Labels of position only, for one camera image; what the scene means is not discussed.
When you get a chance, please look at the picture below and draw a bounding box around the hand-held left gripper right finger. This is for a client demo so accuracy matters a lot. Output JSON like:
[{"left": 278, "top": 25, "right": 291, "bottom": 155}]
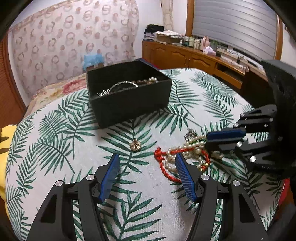
[{"left": 175, "top": 153, "right": 270, "bottom": 241}]

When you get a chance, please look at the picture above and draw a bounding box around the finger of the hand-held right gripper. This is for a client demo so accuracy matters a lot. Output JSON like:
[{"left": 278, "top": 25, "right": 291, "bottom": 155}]
[
  {"left": 205, "top": 138, "right": 285, "bottom": 172},
  {"left": 206, "top": 104, "right": 278, "bottom": 142}
]

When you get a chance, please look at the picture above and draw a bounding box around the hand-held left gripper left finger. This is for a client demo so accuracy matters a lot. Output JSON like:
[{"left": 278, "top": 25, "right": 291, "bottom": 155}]
[{"left": 26, "top": 153, "right": 121, "bottom": 241}]

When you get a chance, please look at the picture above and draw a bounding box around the white pearl necklace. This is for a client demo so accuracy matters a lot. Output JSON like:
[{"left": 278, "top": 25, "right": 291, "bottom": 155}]
[{"left": 165, "top": 136, "right": 208, "bottom": 173}]

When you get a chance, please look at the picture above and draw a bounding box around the red cord bracelet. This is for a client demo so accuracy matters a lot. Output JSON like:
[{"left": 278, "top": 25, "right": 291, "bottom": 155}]
[{"left": 154, "top": 147, "right": 210, "bottom": 183}]

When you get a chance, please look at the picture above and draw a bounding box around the small silver chain ornament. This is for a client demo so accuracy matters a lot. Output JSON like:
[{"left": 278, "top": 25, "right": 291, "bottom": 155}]
[{"left": 184, "top": 128, "right": 197, "bottom": 141}]

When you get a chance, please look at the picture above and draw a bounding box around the black square box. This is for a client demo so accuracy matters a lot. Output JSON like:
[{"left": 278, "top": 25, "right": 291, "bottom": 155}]
[{"left": 86, "top": 61, "right": 173, "bottom": 129}]

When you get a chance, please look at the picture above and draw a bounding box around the silver bangle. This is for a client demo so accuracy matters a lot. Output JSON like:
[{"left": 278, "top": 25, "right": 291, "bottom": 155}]
[{"left": 109, "top": 80, "right": 139, "bottom": 93}]

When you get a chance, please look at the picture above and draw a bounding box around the brown bead bracelet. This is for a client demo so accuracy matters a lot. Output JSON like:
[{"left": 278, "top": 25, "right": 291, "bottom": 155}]
[{"left": 129, "top": 77, "right": 160, "bottom": 87}]

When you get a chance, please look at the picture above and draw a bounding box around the gold flower pendant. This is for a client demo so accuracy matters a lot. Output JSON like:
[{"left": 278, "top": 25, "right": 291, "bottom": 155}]
[{"left": 129, "top": 139, "right": 142, "bottom": 151}]

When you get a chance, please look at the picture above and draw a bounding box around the leaf print tablecloth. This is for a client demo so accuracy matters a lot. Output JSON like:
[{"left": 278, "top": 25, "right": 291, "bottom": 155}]
[{"left": 5, "top": 67, "right": 286, "bottom": 241}]

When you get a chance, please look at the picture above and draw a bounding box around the stack of books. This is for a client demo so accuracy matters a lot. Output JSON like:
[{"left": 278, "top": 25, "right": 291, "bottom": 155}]
[{"left": 217, "top": 45, "right": 249, "bottom": 67}]

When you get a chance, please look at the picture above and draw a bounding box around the wooden cabinet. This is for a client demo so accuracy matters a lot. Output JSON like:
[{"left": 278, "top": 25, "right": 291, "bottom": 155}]
[{"left": 142, "top": 40, "right": 269, "bottom": 93}]

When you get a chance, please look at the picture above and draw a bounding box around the grey window blind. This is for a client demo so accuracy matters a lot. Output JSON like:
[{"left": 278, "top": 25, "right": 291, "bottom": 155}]
[{"left": 192, "top": 0, "right": 278, "bottom": 61}]

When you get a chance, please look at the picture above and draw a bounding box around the row of toiletry bottles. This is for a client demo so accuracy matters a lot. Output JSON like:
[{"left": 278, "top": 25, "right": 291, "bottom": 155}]
[{"left": 183, "top": 36, "right": 201, "bottom": 49}]

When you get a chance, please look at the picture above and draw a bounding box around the floral bed blanket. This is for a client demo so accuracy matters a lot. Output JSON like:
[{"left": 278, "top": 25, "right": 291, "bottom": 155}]
[{"left": 26, "top": 76, "right": 89, "bottom": 112}]

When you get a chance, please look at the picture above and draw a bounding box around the yellow plush toy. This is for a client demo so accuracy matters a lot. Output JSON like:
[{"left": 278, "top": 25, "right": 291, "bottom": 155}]
[{"left": 0, "top": 125, "right": 17, "bottom": 204}]

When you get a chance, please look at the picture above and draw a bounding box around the blue bag on box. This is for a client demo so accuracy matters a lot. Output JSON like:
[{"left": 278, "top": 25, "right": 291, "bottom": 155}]
[{"left": 82, "top": 54, "right": 104, "bottom": 69}]

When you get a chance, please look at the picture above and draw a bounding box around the stack of folded clothes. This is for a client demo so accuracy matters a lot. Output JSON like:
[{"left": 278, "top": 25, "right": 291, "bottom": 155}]
[{"left": 144, "top": 24, "right": 164, "bottom": 42}]

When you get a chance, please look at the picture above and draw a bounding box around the brown louvered wardrobe door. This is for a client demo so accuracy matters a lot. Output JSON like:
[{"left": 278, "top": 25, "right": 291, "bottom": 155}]
[{"left": 0, "top": 39, "right": 26, "bottom": 129}]

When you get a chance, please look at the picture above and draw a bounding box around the cream patterned drape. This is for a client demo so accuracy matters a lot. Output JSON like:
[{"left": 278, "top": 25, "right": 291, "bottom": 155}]
[{"left": 161, "top": 0, "right": 174, "bottom": 32}]

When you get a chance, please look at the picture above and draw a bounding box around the ring pattern curtain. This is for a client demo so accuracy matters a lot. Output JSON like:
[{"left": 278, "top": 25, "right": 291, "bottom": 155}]
[{"left": 8, "top": 0, "right": 140, "bottom": 99}]

